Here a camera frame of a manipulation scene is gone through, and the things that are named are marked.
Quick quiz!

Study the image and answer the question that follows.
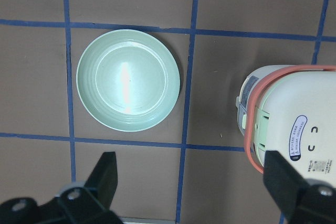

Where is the green plate far from lemon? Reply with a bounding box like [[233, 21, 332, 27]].
[[76, 29, 181, 132]]

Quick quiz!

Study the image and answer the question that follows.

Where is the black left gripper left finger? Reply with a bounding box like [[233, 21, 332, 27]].
[[84, 152, 117, 208]]

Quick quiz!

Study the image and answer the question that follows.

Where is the white rice cooker pink handle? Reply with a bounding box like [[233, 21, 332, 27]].
[[236, 65, 335, 186]]

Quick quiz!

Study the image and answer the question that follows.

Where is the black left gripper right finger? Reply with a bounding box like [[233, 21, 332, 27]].
[[263, 151, 310, 208]]

